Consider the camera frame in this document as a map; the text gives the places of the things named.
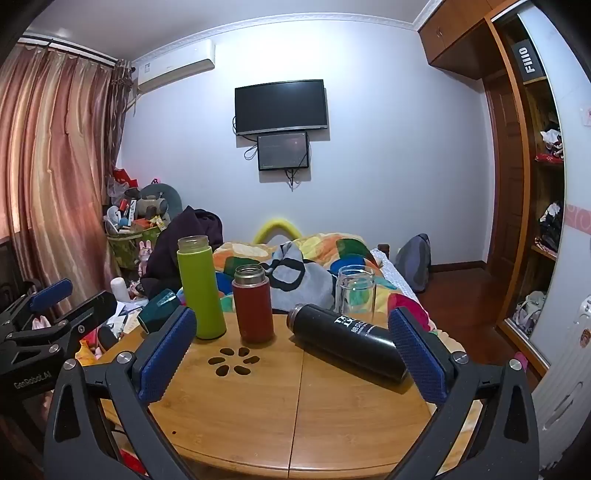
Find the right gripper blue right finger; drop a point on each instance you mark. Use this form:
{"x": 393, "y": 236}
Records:
{"x": 504, "y": 443}

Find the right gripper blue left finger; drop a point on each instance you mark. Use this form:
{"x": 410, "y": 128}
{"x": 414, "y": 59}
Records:
{"x": 78, "y": 441}

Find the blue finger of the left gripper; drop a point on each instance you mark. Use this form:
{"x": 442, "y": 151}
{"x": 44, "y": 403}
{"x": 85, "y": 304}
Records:
{"x": 50, "y": 296}

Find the green thermos bottle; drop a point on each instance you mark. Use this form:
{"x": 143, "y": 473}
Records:
{"x": 197, "y": 273}

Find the dark teal cup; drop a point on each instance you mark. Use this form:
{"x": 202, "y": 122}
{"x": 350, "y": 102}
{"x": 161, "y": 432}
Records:
{"x": 156, "y": 312}

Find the green basket of toys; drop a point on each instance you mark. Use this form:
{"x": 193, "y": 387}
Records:
{"x": 127, "y": 241}

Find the white sliding wardrobe door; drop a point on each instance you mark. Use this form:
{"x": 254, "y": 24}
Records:
{"x": 562, "y": 399}

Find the dark purple garment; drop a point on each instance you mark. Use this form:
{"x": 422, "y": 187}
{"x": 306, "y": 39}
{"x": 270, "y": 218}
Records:
{"x": 186, "y": 233}

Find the grey plush toy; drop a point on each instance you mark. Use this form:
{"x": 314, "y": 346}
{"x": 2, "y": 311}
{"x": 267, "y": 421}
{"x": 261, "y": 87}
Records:
{"x": 158, "y": 199}

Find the black thermos bottle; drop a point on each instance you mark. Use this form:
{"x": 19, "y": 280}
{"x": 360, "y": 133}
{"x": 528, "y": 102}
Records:
{"x": 359, "y": 342}

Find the pink curtain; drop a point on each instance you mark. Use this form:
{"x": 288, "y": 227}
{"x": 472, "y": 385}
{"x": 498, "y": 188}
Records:
{"x": 55, "y": 164}

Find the red thermos bottle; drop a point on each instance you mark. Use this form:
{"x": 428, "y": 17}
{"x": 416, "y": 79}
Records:
{"x": 251, "y": 293}

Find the grey backpack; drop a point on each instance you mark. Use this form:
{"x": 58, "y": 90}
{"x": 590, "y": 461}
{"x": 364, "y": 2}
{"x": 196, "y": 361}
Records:
{"x": 414, "y": 261}

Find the clear glass jar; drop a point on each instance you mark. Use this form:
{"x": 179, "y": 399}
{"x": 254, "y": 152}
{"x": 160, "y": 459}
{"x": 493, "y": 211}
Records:
{"x": 355, "y": 292}

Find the yellow curved headboard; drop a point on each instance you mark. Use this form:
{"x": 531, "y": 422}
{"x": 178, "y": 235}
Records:
{"x": 276, "y": 226}

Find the grey black patterned cloth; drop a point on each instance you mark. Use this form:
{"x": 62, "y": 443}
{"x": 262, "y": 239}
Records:
{"x": 295, "y": 280}

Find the colourful quilt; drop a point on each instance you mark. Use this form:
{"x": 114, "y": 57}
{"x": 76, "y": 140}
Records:
{"x": 330, "y": 251}

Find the white air conditioner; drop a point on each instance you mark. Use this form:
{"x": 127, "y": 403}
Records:
{"x": 167, "y": 66}

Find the black Fiio box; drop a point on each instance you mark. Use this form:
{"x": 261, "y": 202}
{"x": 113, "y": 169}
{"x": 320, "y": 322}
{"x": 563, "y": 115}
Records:
{"x": 528, "y": 63}

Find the wooden wardrobe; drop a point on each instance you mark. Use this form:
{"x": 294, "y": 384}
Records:
{"x": 473, "y": 39}

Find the small black wall monitor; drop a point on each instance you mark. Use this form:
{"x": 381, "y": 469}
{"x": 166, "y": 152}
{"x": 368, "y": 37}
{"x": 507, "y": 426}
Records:
{"x": 283, "y": 151}

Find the black wall television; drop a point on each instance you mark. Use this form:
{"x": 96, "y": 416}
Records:
{"x": 281, "y": 106}

